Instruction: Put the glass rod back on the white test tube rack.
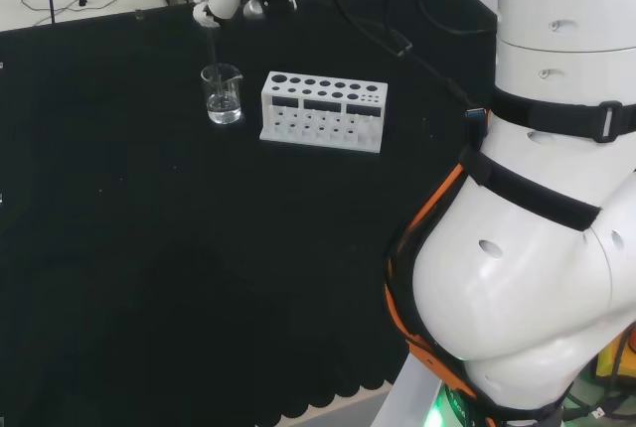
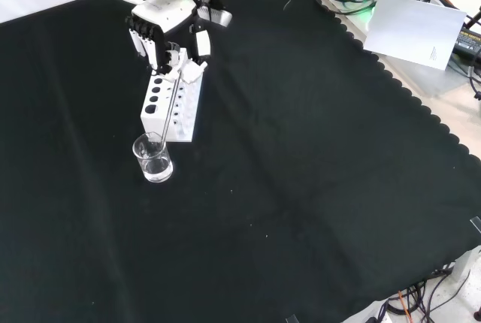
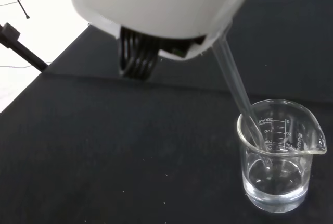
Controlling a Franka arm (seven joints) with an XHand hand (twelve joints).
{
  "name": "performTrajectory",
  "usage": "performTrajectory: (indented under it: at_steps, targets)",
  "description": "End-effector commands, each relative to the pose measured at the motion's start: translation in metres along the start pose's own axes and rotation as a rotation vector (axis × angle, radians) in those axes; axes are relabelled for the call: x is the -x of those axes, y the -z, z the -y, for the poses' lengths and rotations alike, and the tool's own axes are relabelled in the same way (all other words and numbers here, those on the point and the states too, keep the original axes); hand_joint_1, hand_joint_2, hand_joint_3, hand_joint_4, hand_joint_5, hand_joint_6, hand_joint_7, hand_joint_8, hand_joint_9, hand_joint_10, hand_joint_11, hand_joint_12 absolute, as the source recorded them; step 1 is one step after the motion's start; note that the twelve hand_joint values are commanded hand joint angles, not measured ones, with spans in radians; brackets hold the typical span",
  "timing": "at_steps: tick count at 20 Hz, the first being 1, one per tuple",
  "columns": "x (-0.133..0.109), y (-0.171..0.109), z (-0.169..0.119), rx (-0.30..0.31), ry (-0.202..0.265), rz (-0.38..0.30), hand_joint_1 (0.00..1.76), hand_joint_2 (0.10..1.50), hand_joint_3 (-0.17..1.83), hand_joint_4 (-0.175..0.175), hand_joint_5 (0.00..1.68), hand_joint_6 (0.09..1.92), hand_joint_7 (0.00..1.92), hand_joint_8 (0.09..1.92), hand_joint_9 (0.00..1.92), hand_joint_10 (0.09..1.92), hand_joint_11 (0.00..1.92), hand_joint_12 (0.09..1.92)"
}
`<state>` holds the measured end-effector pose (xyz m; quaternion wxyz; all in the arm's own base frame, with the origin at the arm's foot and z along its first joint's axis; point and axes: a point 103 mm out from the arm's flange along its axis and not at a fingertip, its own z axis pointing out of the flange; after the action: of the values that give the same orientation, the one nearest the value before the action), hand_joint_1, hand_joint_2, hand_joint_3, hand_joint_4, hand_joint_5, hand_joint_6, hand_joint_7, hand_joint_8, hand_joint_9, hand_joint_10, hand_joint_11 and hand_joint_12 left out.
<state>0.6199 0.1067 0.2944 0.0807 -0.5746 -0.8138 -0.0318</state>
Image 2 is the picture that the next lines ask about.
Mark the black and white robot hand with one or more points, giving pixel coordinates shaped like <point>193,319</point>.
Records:
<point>165,15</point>

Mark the clear glass rod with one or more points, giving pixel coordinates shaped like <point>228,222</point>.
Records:
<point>171,109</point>

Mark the white test tube rack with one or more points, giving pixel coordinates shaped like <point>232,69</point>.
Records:
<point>156,120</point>

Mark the clear glass beaker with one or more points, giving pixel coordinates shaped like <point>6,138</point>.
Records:
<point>154,167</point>

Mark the black bench cloth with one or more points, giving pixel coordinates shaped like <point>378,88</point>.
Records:
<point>263,150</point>

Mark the pale board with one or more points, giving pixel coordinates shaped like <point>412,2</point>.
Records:
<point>413,30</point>

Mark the black power adapter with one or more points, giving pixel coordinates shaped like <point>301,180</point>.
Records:
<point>469,41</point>

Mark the clear tape strip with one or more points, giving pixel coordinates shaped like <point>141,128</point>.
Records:
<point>476,224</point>
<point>291,319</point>

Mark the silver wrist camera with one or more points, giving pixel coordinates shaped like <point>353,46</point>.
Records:
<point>221,17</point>

